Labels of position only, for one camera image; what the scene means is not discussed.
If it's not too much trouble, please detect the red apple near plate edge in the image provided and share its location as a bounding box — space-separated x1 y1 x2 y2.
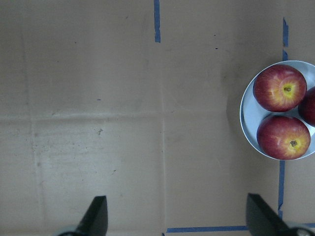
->
256 115 311 160

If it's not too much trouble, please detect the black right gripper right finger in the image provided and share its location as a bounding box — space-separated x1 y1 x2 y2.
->
246 193 315 236

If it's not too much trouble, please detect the red apple with yellow top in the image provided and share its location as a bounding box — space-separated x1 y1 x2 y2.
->
253 64 307 112

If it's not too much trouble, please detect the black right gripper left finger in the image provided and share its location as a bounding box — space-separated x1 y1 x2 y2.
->
60 196 108 236

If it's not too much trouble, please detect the grey metal plate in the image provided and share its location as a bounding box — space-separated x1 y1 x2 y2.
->
239 60 315 159

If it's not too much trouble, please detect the dark red apple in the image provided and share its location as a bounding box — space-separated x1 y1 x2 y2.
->
298 87 315 126

